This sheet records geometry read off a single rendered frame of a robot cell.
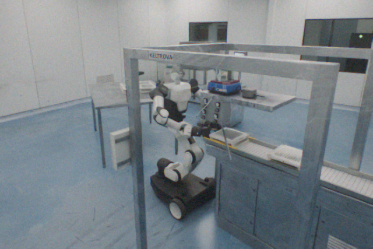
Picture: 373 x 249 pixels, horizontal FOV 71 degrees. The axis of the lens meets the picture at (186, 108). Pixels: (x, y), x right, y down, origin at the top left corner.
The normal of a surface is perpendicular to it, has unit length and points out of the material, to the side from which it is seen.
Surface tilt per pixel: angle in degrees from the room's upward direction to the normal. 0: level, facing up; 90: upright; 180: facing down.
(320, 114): 90
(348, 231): 90
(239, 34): 90
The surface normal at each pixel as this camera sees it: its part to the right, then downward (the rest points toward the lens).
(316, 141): -0.69, 0.21
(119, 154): 0.72, 0.20
